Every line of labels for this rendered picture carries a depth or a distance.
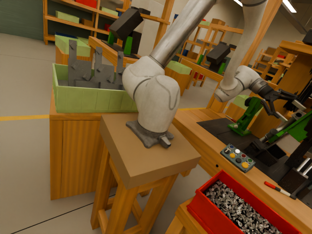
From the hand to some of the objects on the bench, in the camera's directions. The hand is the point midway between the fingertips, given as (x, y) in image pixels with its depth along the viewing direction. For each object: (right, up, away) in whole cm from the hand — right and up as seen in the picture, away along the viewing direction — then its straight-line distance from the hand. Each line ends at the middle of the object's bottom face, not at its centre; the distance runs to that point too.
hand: (292, 113), depth 89 cm
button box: (-34, -28, -1) cm, 44 cm away
